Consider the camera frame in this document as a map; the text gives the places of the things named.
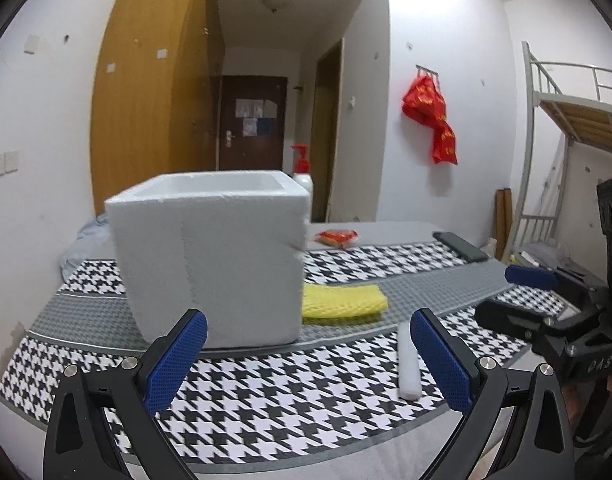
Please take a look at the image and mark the paper notices on door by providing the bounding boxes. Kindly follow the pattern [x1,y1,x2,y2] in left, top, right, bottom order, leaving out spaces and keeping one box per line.
[235,99,278,137]

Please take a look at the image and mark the dark brown door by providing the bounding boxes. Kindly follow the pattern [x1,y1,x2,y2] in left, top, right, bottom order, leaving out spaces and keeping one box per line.
[218,75,288,172]

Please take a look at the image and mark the yellow cloth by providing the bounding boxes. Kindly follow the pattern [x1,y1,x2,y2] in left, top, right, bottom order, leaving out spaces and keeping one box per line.
[302,284,390,324]

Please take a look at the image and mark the wooden boards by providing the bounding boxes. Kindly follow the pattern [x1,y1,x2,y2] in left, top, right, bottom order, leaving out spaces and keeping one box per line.
[493,188,513,261]

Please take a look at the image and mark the white metal bunk bed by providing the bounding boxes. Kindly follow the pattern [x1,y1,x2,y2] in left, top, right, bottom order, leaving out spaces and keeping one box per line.
[506,41,612,266]

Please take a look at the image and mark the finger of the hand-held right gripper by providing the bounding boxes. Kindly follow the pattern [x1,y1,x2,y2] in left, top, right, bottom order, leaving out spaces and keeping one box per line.
[474,299,605,352]
[504,265,609,295]

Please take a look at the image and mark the houndstooth patterned blanket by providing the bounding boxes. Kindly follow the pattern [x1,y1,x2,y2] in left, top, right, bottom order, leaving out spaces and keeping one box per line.
[0,220,587,480]

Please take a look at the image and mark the wooden doorway frame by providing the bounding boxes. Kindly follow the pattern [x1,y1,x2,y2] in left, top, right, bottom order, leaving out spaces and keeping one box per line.
[311,38,347,223]

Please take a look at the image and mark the dark grey flat case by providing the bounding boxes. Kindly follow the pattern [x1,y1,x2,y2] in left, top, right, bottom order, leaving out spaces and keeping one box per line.
[432,231,489,263]

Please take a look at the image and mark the red plastic bag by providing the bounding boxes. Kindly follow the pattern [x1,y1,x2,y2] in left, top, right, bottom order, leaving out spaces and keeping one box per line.
[402,76,458,165]

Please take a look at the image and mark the red snack packet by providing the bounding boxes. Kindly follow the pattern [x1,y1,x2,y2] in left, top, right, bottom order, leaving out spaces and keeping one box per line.
[317,229,359,250]

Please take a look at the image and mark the white red-pump bottle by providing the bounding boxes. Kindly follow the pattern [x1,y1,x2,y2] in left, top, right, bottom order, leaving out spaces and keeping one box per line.
[291,144,314,197]

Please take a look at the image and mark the white foam box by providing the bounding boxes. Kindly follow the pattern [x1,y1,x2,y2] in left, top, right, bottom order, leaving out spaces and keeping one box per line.
[104,170,312,353]

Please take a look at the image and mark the blue-grey crumpled cloth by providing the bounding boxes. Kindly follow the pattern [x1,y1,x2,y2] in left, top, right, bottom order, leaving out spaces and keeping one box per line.
[58,214,118,273]

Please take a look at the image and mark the white tube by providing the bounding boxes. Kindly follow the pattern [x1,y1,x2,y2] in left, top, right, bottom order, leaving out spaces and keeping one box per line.
[397,322,421,401]

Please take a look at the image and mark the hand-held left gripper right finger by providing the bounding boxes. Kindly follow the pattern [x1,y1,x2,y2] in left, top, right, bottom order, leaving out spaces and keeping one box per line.
[409,308,578,480]

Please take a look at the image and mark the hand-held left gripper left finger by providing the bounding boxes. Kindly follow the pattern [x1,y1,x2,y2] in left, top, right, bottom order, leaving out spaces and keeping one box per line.
[42,308,209,480]

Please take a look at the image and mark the wooden wardrobe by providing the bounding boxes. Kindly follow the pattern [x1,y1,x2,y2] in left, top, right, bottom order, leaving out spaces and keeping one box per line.
[90,0,226,216]

